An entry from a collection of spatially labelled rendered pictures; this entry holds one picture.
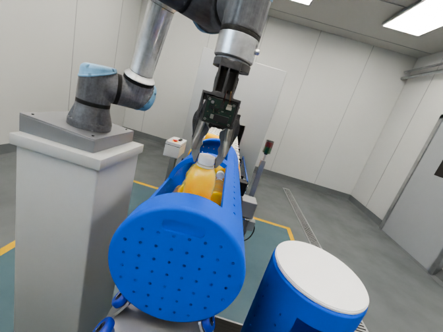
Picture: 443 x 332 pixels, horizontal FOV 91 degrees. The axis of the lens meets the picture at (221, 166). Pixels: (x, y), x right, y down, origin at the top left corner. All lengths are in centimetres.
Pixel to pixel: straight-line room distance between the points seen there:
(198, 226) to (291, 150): 526
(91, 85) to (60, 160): 28
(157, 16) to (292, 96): 482
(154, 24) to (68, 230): 80
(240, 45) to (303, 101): 518
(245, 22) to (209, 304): 54
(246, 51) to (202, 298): 49
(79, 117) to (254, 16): 70
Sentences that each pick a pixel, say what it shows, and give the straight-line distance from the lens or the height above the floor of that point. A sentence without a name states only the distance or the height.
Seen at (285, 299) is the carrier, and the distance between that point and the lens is 72.
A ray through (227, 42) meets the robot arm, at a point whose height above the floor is 153.
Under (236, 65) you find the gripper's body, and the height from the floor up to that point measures 149.
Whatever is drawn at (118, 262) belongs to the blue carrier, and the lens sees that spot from 53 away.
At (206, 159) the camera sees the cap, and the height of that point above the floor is 131.
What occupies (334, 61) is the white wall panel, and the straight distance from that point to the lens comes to 583.
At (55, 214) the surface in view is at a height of 89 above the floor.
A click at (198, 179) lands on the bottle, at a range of 47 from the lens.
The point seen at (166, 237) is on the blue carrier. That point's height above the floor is 116.
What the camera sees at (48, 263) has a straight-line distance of 116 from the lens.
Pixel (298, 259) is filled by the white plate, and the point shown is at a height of 104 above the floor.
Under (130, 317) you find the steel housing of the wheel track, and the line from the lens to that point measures 63.
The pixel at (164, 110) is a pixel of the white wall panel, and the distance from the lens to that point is 575.
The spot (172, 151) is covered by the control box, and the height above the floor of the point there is 104.
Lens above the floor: 143
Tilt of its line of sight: 16 degrees down
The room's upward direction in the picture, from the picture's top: 16 degrees clockwise
